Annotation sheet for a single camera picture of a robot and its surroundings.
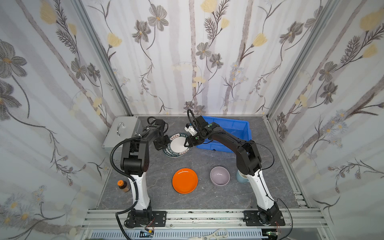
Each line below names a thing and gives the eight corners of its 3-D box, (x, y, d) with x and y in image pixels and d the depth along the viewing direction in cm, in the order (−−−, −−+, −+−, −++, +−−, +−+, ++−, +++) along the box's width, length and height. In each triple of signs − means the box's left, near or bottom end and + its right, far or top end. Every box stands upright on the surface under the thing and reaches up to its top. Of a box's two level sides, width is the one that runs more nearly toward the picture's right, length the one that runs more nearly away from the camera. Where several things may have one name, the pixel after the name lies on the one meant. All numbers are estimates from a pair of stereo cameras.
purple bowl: (210, 188, 86) (211, 184, 81) (209, 170, 93) (210, 166, 88) (229, 188, 86) (231, 184, 81) (227, 170, 93) (228, 166, 88)
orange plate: (171, 194, 84) (170, 192, 81) (173, 170, 93) (173, 168, 91) (197, 194, 84) (198, 192, 82) (197, 170, 93) (197, 168, 91)
